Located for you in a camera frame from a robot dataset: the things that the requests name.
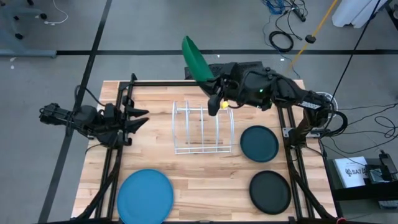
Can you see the white printed booklet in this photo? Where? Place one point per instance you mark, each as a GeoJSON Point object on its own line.
{"type": "Point", "coordinates": [349, 171]}

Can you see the white plastic sheet bundle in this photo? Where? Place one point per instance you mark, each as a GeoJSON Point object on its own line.
{"type": "Point", "coordinates": [354, 12]}

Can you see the green plate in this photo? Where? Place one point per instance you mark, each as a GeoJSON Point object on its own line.
{"type": "Point", "coordinates": [196, 62]}

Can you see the yellow tag on gripper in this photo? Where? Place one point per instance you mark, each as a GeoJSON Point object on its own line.
{"type": "Point", "coordinates": [224, 104]}

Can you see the dark teal plate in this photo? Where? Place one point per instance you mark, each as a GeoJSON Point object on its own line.
{"type": "Point", "coordinates": [259, 143]}

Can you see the blue plate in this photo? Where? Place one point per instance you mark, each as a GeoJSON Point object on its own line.
{"type": "Point", "coordinates": [145, 197]}

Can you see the grey desk foot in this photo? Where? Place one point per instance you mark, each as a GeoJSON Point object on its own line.
{"type": "Point", "coordinates": [28, 53]}

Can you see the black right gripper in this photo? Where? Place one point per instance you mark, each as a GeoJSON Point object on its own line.
{"type": "Point", "coordinates": [234, 82]}

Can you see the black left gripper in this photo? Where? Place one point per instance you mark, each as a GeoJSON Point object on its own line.
{"type": "Point", "coordinates": [115, 127]}

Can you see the black side cart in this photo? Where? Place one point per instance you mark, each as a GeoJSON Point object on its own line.
{"type": "Point", "coordinates": [357, 194]}

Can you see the black plate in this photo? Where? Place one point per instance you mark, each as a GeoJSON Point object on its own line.
{"type": "Point", "coordinates": [270, 192]}

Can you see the black power strip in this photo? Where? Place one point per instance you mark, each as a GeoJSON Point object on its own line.
{"type": "Point", "coordinates": [299, 14]}

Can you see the black aluminium table frame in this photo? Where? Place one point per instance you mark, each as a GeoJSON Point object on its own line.
{"type": "Point", "coordinates": [155, 83]}

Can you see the black device on cart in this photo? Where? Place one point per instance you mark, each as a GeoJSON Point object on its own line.
{"type": "Point", "coordinates": [388, 165]}

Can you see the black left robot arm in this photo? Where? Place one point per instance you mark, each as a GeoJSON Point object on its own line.
{"type": "Point", "coordinates": [81, 118]}

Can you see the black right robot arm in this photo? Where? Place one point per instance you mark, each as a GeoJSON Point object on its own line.
{"type": "Point", "coordinates": [286, 87]}

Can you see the office chair base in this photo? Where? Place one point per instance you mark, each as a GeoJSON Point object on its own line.
{"type": "Point", "coordinates": [18, 35]}

